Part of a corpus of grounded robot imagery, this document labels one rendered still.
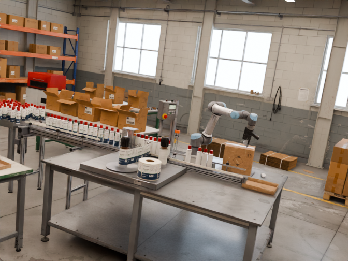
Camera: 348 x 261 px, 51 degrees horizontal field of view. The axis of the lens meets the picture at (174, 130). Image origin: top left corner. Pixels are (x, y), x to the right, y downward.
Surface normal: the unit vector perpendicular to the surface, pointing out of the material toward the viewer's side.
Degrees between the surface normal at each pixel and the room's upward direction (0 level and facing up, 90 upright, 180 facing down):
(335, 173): 92
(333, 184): 90
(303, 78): 90
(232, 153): 90
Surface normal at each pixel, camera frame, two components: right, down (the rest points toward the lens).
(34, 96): -0.37, 0.13
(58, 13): 0.83, 0.21
